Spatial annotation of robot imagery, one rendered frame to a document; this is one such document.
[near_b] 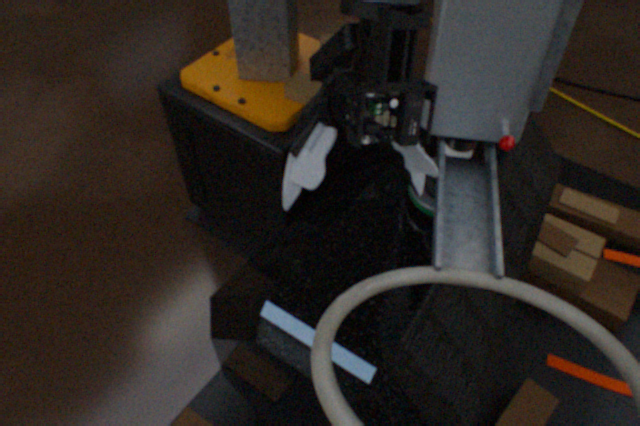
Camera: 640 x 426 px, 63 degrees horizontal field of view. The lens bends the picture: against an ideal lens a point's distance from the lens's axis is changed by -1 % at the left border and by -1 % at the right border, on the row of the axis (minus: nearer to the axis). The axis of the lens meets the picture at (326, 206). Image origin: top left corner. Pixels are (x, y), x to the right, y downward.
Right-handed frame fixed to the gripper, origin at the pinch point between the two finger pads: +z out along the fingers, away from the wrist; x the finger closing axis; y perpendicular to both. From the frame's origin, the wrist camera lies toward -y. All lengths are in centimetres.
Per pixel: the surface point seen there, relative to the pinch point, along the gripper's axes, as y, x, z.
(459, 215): -35, 42, 25
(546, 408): -43, 100, 109
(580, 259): -80, 140, 80
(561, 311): -6, 44, 29
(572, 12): -30, 53, -16
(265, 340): -50, 5, 62
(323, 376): -3.7, 0.0, 28.1
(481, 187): -40, 50, 21
